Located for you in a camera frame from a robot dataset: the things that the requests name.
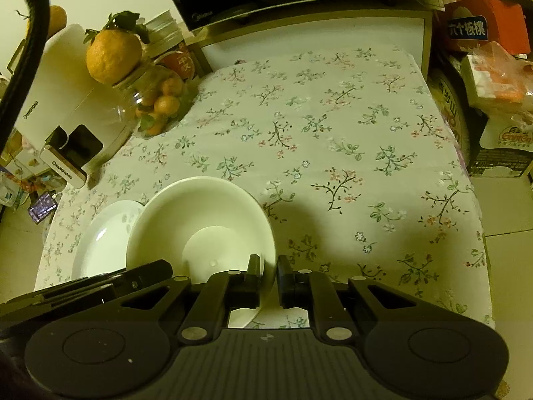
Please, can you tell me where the white table frame shelf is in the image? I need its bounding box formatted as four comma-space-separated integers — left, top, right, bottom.
191, 7, 432, 75

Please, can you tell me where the red walnut drink box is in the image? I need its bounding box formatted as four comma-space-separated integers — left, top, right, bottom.
437, 0, 532, 55

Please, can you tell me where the white rose print plate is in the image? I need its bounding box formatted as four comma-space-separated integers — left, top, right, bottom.
71, 200, 144, 280

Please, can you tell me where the glass jar of kumquats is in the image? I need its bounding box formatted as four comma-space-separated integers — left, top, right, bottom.
113, 61, 189, 139

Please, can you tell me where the white Changhong appliance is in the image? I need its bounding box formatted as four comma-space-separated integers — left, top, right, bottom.
15, 24, 131, 188

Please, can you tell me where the large white bowl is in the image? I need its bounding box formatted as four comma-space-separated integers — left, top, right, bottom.
126, 176, 276, 303

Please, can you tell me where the floral tablecloth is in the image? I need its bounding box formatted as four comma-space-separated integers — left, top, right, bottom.
35, 46, 492, 324

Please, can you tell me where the clear plastic bag with boxes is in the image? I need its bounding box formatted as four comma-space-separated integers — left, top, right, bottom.
461, 42, 532, 125

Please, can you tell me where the black cable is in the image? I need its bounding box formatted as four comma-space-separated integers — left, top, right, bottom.
0, 0, 51, 156

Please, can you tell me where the cardboard snack box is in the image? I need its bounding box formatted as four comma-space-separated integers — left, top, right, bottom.
466, 109, 532, 177

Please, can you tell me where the large orange citrus fruit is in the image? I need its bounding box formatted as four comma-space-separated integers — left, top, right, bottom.
83, 11, 150, 85

